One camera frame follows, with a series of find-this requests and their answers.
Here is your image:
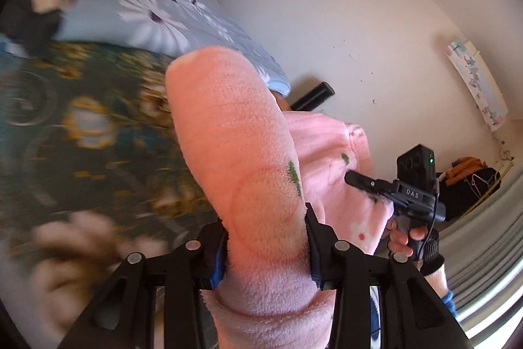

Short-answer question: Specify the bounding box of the pink fleece garment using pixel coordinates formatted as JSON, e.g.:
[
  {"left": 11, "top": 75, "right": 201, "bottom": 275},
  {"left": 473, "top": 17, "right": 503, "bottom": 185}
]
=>
[{"left": 165, "top": 47, "right": 393, "bottom": 348}]

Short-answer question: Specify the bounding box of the person's right hand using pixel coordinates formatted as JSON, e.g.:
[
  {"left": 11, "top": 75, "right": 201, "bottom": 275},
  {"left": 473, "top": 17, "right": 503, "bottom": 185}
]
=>
[{"left": 386, "top": 219, "right": 428, "bottom": 257}]

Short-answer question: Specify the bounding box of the orange black bag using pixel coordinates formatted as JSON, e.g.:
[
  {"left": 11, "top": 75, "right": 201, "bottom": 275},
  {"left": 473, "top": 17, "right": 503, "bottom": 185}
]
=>
[{"left": 438, "top": 157, "right": 501, "bottom": 221}]

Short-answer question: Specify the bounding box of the black speaker box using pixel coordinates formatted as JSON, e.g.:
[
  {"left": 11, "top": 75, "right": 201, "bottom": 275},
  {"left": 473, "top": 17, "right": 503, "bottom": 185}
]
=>
[{"left": 291, "top": 81, "right": 335, "bottom": 112}]

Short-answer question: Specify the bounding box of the light blue floral quilt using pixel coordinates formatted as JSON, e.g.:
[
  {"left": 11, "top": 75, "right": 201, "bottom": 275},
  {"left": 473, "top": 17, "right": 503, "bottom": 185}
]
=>
[{"left": 54, "top": 0, "right": 291, "bottom": 96}]

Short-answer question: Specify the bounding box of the dark grey garment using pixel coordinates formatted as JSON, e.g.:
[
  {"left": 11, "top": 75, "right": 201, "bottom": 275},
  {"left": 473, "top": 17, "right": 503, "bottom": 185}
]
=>
[{"left": 1, "top": 0, "right": 77, "bottom": 59}]

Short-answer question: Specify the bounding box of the black camera box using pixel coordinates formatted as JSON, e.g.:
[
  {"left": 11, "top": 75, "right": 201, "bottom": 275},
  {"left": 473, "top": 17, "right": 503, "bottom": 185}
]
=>
[{"left": 396, "top": 144, "right": 436, "bottom": 184}]

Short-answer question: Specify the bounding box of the wall calendar scroll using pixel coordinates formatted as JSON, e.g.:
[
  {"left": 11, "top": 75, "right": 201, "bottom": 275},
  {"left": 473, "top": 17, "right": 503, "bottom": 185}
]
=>
[{"left": 445, "top": 40, "right": 508, "bottom": 133}]

